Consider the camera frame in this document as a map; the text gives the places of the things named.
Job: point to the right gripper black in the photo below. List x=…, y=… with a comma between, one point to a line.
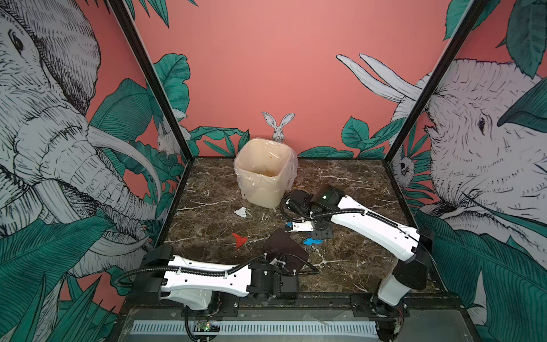
x=324, y=235

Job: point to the blue paper scrap back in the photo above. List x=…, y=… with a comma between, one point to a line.
x=312, y=242

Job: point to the dark brown dustpan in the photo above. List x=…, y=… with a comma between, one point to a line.
x=281, y=246

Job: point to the red paper scrap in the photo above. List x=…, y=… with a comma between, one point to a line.
x=239, y=240

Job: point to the white paper scrap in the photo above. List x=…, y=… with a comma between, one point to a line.
x=241, y=212

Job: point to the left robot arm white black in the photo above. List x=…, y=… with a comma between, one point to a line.
x=163, y=276

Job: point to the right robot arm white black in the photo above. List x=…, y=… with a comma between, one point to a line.
x=411, y=246

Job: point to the white perforated vent strip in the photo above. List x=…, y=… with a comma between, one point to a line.
x=266, y=328

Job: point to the cream plastic trash bin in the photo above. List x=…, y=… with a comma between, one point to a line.
x=265, y=175

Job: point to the clear plastic bin liner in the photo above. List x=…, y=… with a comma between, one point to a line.
x=286, y=179

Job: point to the small green circuit board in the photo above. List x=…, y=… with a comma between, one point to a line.
x=207, y=327

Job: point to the black front mounting rail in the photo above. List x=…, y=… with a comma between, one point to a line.
x=323, y=307

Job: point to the black right frame post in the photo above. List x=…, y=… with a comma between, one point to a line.
x=464, y=27

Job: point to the black frame post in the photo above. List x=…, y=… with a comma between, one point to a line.
x=122, y=14
x=464, y=27

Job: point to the black left frame post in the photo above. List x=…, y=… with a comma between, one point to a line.
x=122, y=14

